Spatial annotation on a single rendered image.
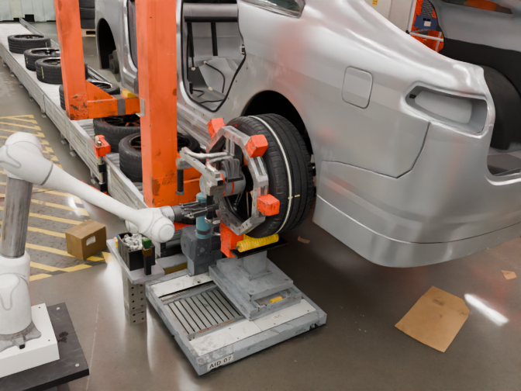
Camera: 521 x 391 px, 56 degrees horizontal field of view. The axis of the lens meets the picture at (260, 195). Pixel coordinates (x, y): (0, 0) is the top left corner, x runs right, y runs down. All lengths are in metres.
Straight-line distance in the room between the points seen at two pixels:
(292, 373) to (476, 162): 1.41
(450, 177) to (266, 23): 1.24
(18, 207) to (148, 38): 1.05
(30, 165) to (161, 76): 0.97
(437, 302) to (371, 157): 1.56
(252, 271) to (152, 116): 1.05
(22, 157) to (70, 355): 0.90
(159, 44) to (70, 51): 1.97
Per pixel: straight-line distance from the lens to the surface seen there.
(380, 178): 2.07
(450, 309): 3.39
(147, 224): 2.05
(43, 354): 2.36
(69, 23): 4.54
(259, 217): 2.43
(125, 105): 4.80
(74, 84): 4.62
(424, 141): 1.94
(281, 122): 2.55
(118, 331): 2.94
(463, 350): 3.13
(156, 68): 2.70
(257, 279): 2.91
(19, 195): 2.26
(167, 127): 2.80
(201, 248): 2.98
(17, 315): 2.29
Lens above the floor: 1.92
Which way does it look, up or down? 26 degrees down
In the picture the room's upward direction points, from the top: 4 degrees clockwise
